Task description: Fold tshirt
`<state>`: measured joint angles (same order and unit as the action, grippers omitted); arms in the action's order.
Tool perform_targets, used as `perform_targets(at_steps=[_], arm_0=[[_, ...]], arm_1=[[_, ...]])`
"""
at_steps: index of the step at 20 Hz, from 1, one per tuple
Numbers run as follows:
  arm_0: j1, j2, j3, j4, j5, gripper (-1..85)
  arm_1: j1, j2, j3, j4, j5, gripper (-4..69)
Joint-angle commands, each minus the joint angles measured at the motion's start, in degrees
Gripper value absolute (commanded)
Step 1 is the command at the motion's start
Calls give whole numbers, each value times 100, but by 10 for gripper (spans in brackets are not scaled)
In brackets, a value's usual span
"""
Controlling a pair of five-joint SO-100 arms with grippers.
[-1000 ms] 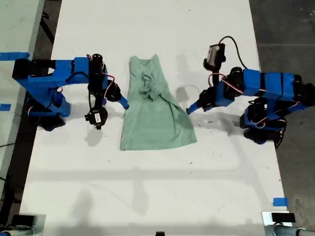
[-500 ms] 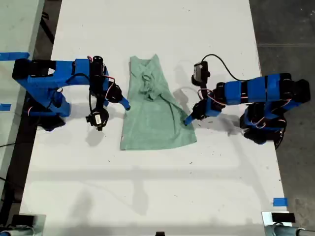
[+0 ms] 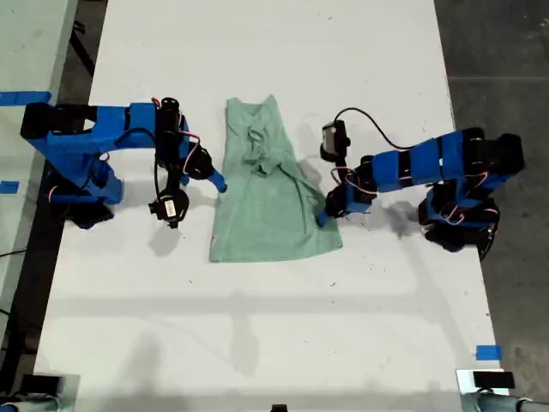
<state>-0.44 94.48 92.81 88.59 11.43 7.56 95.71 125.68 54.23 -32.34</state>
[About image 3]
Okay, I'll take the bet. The pale green T-shirt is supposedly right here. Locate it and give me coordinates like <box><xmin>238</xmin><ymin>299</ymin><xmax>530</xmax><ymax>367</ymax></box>
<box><xmin>208</xmin><ymin>94</ymin><xmax>344</xmax><ymax>264</ymax></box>

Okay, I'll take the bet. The long blue tape strip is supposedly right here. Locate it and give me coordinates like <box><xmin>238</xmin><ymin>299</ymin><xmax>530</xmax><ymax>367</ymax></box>
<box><xmin>0</xmin><ymin>90</ymin><xmax>53</xmax><ymax>106</ymax></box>

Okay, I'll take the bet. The black base cable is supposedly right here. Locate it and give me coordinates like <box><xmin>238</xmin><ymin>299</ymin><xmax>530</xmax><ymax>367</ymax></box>
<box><xmin>476</xmin><ymin>225</ymin><xmax>501</xmax><ymax>262</ymax></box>

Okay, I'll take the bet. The black camera cable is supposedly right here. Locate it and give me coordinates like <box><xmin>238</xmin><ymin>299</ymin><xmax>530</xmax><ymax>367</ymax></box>
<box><xmin>334</xmin><ymin>106</ymin><xmax>415</xmax><ymax>151</ymax></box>
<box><xmin>114</xmin><ymin>127</ymin><xmax>172</xmax><ymax>203</ymax></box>

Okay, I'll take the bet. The grey black camera box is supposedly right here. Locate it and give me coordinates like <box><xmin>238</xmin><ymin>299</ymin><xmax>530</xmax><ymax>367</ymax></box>
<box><xmin>321</xmin><ymin>121</ymin><xmax>348</xmax><ymax>162</ymax></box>

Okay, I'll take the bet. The black camera stalk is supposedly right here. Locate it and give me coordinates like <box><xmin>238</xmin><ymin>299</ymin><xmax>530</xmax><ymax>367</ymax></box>
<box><xmin>159</xmin><ymin>165</ymin><xmax>190</xmax><ymax>229</ymax></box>
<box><xmin>319</xmin><ymin>143</ymin><xmax>352</xmax><ymax>173</ymax></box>

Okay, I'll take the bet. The small black box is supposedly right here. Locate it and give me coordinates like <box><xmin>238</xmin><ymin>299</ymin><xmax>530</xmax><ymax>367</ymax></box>
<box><xmin>473</xmin><ymin>371</ymin><xmax>516</xmax><ymax>390</ymax></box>
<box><xmin>20</xmin><ymin>374</ymin><xmax>62</xmax><ymax>393</ymax></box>

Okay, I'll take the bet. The grey tube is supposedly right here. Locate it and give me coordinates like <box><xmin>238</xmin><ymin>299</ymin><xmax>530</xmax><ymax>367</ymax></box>
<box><xmin>0</xmin><ymin>393</ymin><xmax>65</xmax><ymax>412</ymax></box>
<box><xmin>461</xmin><ymin>391</ymin><xmax>549</xmax><ymax>412</ymax></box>

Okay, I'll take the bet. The black camera box white label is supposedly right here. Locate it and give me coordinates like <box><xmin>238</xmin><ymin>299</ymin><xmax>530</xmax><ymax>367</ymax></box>
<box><xmin>149</xmin><ymin>197</ymin><xmax>179</xmax><ymax>222</ymax></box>

